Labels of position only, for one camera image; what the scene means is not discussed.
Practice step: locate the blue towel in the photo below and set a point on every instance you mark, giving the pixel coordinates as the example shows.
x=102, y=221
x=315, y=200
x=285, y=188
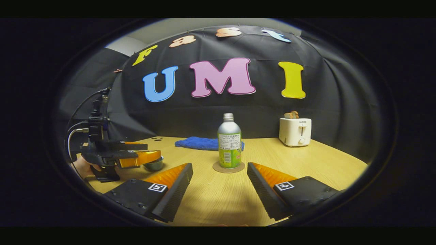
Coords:
x=194, y=143

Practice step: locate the silver green water bottle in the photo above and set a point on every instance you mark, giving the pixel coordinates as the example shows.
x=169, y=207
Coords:
x=229, y=143

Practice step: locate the toast slice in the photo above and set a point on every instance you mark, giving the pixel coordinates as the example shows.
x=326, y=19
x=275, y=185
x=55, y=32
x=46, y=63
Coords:
x=291, y=115

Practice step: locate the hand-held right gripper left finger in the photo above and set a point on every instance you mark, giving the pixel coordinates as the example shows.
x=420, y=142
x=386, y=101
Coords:
x=175, y=194

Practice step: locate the round cork coaster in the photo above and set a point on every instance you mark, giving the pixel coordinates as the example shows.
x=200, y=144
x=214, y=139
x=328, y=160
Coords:
x=218, y=169

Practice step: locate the teal white teacup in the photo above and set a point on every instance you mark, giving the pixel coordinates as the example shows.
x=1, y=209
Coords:
x=155, y=166

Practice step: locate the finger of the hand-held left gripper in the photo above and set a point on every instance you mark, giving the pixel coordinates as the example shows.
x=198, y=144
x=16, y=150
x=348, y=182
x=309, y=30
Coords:
x=146, y=158
x=131, y=147

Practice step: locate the black backdrop cloth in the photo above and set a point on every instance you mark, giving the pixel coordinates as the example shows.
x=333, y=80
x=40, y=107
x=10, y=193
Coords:
x=204, y=115

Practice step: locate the white toaster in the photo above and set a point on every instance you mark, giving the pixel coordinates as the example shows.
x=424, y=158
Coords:
x=294, y=132

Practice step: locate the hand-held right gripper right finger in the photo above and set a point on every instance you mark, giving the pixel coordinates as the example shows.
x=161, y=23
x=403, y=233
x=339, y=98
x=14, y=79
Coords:
x=262, y=194

